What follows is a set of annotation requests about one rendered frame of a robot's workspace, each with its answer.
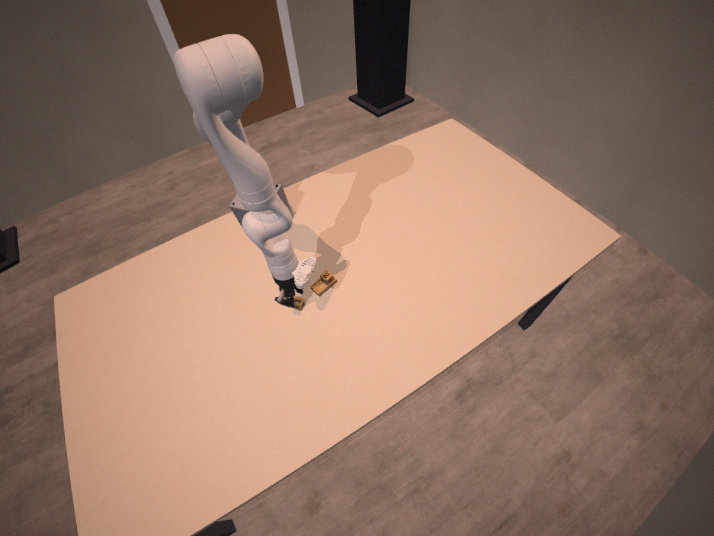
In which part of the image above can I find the brown wooden tray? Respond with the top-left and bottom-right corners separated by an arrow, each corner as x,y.
310,276 -> 337,297

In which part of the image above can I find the brown wooden number cube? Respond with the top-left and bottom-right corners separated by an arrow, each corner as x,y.
320,270 -> 334,285
293,296 -> 306,311

